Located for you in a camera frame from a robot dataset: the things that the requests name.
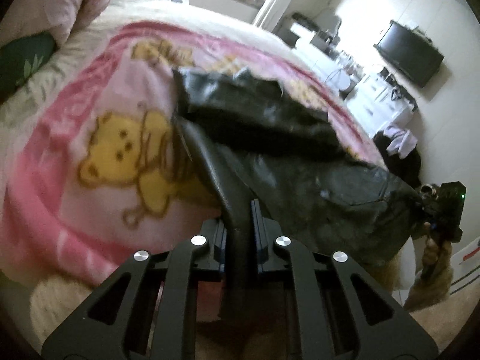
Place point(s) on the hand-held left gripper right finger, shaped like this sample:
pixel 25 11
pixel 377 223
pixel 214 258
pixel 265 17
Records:
pixel 258 232

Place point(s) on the person's right hand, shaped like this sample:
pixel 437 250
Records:
pixel 433 249

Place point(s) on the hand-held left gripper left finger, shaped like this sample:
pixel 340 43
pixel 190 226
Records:
pixel 221 238

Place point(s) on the black leather jacket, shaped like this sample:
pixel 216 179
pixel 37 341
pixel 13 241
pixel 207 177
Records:
pixel 300 180

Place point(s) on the white garment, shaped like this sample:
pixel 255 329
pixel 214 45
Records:
pixel 403 140

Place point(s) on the dark clothes pile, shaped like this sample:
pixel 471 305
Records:
pixel 407 172

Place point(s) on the white cluttered desk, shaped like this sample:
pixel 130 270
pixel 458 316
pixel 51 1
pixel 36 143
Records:
pixel 318 37

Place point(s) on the bed with beige sheet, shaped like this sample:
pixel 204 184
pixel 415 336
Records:
pixel 187 15

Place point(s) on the white curtain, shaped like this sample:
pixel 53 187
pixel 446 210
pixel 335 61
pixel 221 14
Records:
pixel 277 0

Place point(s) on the black television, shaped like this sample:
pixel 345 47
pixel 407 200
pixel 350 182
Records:
pixel 412 56

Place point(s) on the pink bear printed blanket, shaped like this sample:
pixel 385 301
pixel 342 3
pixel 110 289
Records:
pixel 93 195

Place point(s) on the white dresser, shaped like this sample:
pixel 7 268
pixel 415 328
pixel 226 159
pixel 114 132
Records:
pixel 375 101

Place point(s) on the pink pillow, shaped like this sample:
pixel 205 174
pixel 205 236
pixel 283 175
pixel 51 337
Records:
pixel 48 3

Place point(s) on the green leaf-pattern pillow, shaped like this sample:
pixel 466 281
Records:
pixel 22 56

